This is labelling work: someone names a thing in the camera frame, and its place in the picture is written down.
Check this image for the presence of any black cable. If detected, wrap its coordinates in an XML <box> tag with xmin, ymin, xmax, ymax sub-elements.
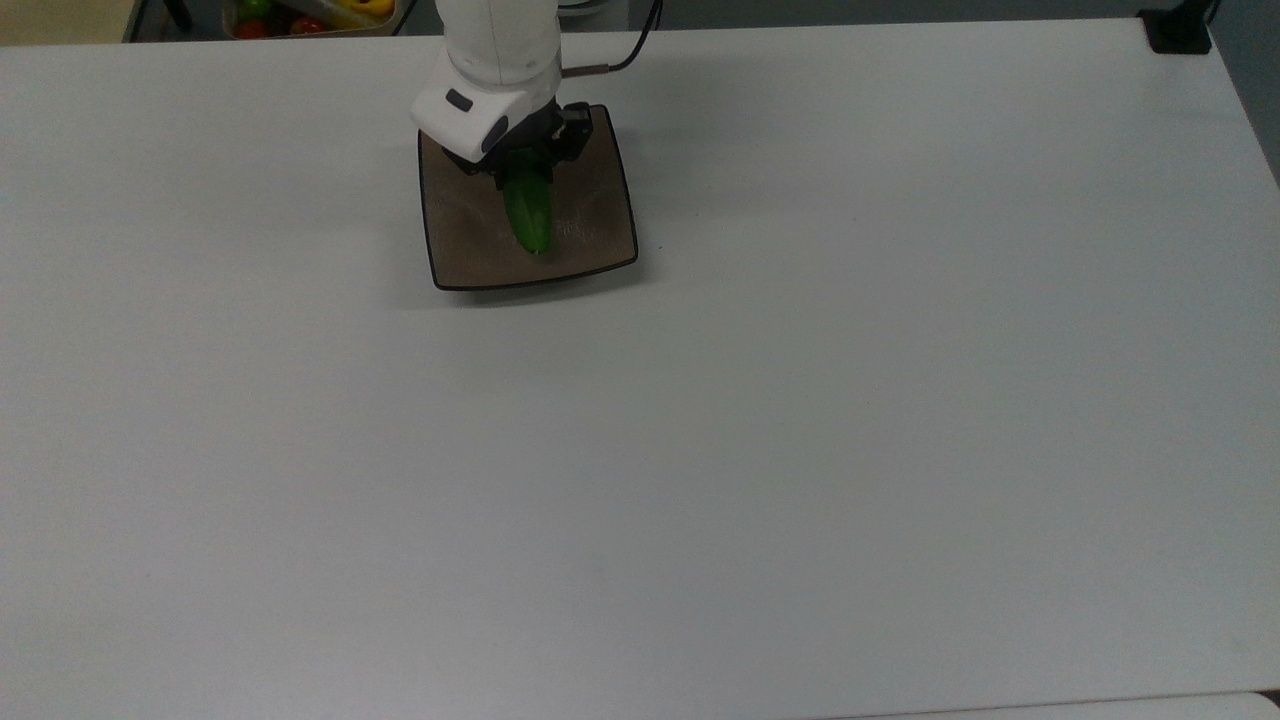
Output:
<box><xmin>560</xmin><ymin>0</ymin><xmax>666</xmax><ymax>79</ymax></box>

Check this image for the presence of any black table clamp mount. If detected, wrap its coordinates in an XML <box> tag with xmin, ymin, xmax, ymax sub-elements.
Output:
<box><xmin>1138</xmin><ymin>0</ymin><xmax>1219</xmax><ymax>55</ymax></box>

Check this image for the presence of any beige bin of toy produce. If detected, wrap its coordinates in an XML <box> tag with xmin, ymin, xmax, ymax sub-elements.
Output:
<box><xmin>221</xmin><ymin>0</ymin><xmax>416</xmax><ymax>40</ymax></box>

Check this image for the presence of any green cucumber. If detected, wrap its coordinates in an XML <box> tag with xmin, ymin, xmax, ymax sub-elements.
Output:
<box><xmin>500</xmin><ymin>150</ymin><xmax>553</xmax><ymax>256</ymax></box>

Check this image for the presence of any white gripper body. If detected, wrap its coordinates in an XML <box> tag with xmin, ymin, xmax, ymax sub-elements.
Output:
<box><xmin>410</xmin><ymin>58</ymin><xmax>564</xmax><ymax>177</ymax></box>

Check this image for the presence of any square brown ceramic plate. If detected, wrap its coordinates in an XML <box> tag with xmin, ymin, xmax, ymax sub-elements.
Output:
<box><xmin>417</xmin><ymin>104</ymin><xmax>640</xmax><ymax>293</ymax></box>

